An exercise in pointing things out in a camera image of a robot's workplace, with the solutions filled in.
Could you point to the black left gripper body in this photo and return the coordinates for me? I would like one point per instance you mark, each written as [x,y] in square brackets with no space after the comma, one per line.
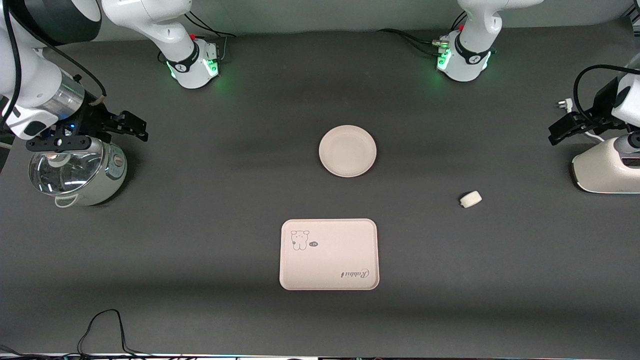
[604,101]

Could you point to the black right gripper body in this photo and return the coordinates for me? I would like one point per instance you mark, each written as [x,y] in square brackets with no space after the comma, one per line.
[98,118]

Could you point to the small white bun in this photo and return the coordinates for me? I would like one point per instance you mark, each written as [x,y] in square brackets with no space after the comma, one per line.
[470,199]

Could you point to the round beige plate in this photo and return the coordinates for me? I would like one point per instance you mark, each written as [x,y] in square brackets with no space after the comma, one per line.
[347,151]

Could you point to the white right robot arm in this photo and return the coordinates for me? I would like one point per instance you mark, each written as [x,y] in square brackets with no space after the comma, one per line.
[175,30]

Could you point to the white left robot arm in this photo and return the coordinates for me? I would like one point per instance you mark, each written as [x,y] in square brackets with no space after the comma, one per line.
[475,25]

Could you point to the beige rectangular rabbit tray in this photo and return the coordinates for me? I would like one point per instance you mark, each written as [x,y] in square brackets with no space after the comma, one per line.
[330,260]

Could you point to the cream white toaster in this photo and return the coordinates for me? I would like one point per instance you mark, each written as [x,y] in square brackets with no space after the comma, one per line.
[600,170]

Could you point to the pale green electric pot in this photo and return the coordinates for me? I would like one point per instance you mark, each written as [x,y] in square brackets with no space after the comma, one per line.
[107,180]

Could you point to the glass pot lid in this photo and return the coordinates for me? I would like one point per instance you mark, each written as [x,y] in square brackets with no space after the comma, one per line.
[65,175]

